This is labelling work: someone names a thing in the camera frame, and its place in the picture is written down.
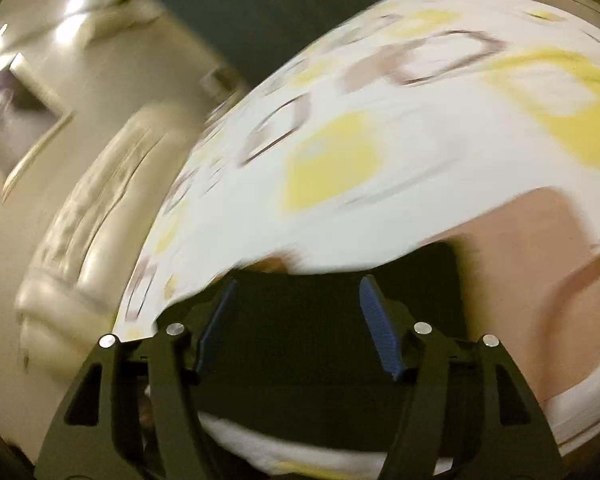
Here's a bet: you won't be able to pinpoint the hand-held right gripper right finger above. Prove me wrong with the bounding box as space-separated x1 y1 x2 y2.
358 275 566 480

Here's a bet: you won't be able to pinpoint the cream tufted headboard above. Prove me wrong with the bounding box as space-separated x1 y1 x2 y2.
14 105 218 376

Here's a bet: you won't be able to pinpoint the white patterned bed sheet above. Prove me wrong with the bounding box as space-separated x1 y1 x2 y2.
112 0 600 480

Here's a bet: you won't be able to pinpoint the framed wall picture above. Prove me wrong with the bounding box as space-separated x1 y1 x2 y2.
0 51 77 202

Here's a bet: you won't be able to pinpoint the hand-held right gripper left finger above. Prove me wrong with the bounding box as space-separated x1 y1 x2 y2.
34 277 241 480

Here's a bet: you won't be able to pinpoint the dark teal curtain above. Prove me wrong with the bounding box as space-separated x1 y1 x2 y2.
134 0 431 107

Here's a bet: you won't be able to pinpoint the black pants with studs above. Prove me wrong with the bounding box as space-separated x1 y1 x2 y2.
159 242 470 453

